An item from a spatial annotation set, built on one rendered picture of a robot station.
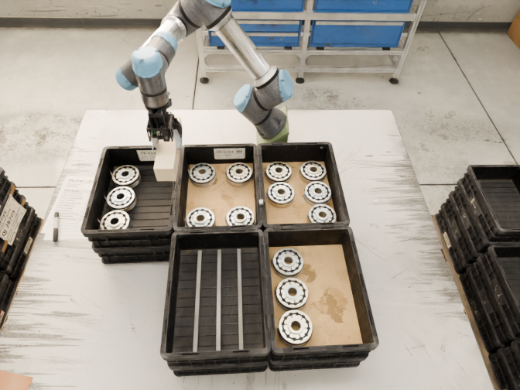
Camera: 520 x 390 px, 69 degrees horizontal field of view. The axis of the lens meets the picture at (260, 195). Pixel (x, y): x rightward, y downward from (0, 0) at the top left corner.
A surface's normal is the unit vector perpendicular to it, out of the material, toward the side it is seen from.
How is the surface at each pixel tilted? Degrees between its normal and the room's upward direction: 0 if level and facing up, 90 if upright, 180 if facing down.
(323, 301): 0
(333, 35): 90
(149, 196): 0
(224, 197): 0
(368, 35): 90
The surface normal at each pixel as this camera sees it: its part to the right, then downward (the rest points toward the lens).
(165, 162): 0.03, -0.61
